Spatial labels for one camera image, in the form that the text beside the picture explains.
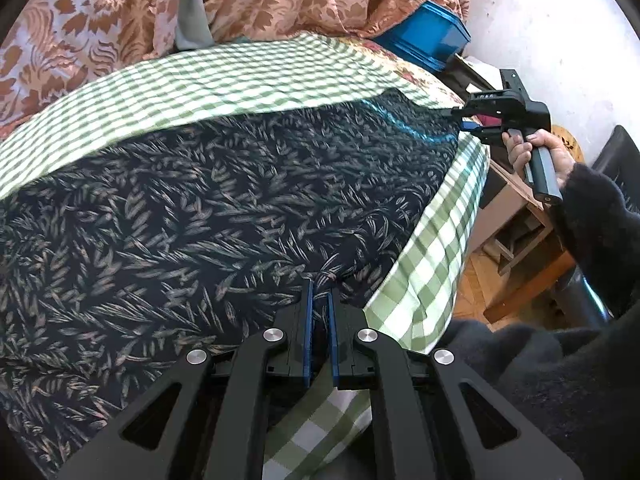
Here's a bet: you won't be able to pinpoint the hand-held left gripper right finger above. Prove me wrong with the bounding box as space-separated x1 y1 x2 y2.
326 288 586 480

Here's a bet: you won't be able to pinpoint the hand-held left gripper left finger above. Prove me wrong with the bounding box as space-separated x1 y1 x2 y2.
56 278 316 480

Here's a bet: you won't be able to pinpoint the dark leaf print pants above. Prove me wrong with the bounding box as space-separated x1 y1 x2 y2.
0 85 463 467

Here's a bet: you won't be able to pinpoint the person's right forearm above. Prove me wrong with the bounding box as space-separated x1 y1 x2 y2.
550 160 640 322

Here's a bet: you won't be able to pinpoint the person's right hand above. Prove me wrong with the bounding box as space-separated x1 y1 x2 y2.
502 129 576 189

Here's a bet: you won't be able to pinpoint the floral patterned bedspread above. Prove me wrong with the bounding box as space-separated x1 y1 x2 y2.
350 35 467 109

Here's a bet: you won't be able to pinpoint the blue plastic box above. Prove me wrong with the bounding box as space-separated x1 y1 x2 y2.
372 1 472 73

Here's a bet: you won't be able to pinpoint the black chair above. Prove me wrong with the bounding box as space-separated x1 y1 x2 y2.
592 125 640 183

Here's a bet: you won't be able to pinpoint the wooden side table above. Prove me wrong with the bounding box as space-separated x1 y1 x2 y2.
470 160 577 324

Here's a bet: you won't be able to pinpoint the grey metal tube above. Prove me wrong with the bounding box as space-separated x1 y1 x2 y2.
555 265 614 322

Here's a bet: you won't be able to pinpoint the person's dark fleece clothing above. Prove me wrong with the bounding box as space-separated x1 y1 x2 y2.
447 317 640 480

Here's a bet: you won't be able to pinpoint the green checked bed sheet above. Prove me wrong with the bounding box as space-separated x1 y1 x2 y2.
0 32 491 480

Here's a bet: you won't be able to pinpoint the grey cloth strip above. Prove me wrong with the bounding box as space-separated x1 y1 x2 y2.
175 0 217 52

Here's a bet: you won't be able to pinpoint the floral lace curtain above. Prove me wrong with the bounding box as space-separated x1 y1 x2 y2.
0 0 478 131

